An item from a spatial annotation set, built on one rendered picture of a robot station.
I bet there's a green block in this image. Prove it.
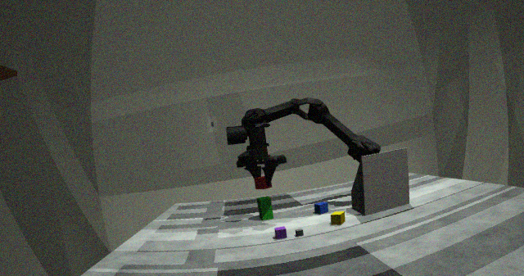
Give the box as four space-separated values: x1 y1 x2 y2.
257 197 272 210
259 209 273 220

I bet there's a yellow block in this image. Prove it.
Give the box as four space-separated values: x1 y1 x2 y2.
331 211 346 225

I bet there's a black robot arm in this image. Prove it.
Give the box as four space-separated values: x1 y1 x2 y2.
226 97 381 165

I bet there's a red block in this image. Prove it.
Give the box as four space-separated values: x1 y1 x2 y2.
254 176 272 189

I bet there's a small blue block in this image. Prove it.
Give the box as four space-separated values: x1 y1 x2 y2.
314 202 328 215

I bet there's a purple block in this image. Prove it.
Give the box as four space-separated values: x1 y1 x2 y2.
275 226 287 239

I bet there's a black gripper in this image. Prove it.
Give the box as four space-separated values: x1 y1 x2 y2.
236 141 287 186

